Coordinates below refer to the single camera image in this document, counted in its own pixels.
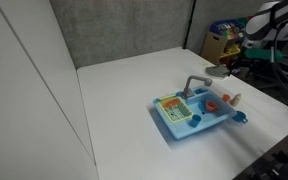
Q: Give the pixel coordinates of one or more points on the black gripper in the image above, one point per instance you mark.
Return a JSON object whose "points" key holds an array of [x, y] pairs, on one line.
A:
{"points": [[241, 68]]}

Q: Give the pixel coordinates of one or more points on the small beige container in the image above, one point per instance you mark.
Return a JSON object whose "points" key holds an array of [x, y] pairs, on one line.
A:
{"points": [[236, 100]]}

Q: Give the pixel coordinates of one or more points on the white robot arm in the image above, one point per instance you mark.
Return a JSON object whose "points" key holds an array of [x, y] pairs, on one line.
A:
{"points": [[267, 25]]}

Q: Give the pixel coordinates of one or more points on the small orange cup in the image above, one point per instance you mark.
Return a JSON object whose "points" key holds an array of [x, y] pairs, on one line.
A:
{"points": [[226, 98]]}

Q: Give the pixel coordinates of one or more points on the colourful toy shelf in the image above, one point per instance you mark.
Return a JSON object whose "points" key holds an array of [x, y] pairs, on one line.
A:
{"points": [[232, 31]]}

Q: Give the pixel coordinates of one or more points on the grey toy faucet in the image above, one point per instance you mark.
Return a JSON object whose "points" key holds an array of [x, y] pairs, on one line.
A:
{"points": [[188, 87]]}

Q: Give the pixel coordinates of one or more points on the blue tumbler cup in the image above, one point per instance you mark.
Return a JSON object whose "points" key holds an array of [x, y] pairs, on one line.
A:
{"points": [[195, 121]]}

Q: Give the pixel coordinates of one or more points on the orange toy plate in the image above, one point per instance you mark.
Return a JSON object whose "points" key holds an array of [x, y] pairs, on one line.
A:
{"points": [[169, 103]]}

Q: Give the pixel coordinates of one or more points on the blue toy sink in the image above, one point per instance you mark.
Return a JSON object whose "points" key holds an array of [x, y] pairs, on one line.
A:
{"points": [[184, 131]]}

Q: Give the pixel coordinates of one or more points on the grey metal mounting plate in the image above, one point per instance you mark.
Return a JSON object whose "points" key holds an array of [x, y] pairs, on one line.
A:
{"points": [[217, 70]]}

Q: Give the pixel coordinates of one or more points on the wooden shelf with items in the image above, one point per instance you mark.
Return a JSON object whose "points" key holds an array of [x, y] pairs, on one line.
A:
{"points": [[212, 48]]}

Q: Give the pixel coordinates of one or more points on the black stand pole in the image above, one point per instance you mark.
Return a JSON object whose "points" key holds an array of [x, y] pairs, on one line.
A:
{"points": [[188, 23]]}

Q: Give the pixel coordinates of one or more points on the yellow dish rack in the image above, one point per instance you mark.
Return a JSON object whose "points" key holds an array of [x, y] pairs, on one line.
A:
{"points": [[180, 111]]}

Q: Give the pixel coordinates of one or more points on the black equipment frame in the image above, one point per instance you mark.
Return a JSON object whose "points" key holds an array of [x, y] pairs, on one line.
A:
{"points": [[277, 160]]}

